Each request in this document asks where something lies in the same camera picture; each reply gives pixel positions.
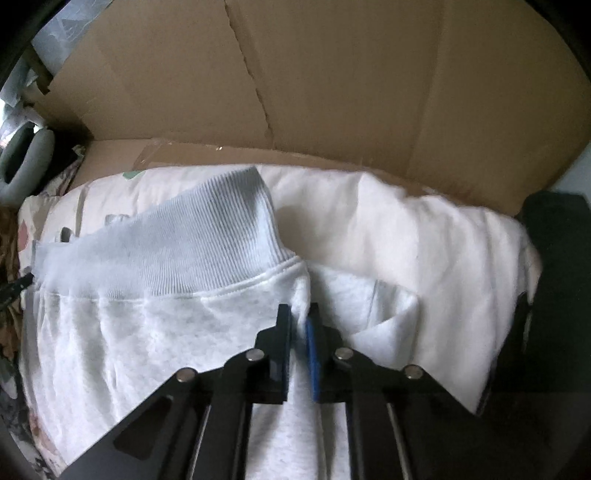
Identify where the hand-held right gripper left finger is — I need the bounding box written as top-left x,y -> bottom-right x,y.
65,304 -> 293,480

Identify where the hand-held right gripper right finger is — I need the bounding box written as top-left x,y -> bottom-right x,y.
305,302 -> 532,480

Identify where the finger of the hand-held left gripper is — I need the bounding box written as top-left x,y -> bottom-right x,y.
0,272 -> 35,308

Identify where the light grey sweatshirt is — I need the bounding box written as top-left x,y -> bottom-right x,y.
21,166 -> 541,480

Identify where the black garment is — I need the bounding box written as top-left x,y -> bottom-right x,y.
475,191 -> 591,416

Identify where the brown garment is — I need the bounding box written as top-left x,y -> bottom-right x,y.
0,208 -> 28,361

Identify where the grey neck pillow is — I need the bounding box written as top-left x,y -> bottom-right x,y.
0,127 -> 56,206

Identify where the small black cloth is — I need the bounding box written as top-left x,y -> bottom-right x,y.
51,143 -> 88,176

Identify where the cream bear print blanket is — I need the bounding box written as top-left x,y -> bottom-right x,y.
14,164 -> 407,480

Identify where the brown cardboard sheet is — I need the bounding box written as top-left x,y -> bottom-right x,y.
23,0 -> 589,217

